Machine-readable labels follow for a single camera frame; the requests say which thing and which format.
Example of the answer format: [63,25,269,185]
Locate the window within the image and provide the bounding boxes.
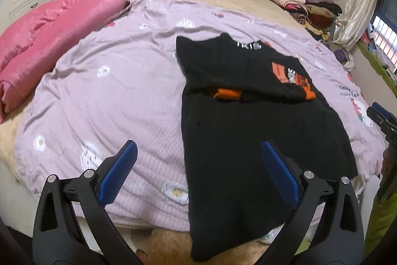
[366,0,397,73]

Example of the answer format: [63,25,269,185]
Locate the green windowsill cloth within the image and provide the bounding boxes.
[355,40,397,92]

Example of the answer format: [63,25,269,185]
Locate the person's right forearm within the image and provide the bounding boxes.
[364,145,397,253]

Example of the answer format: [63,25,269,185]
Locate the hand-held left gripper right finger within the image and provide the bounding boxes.
[261,140,365,265]

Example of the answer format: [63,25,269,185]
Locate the pink quilt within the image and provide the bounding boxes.
[0,0,194,123]

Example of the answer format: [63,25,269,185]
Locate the large pile of folded clothes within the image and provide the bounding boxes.
[267,0,343,40]

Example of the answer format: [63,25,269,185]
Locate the purple printed bed sheet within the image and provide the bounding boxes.
[14,0,388,233]

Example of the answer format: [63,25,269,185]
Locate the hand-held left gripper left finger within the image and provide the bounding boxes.
[32,140,138,265]

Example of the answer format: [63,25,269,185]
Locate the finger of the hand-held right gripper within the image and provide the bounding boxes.
[371,102,397,123]
[366,108,394,134]

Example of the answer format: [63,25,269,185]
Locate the black t-shirt orange print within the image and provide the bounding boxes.
[175,33,359,262]

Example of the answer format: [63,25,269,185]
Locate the purple and white clothes heap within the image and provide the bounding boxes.
[333,48,356,70]

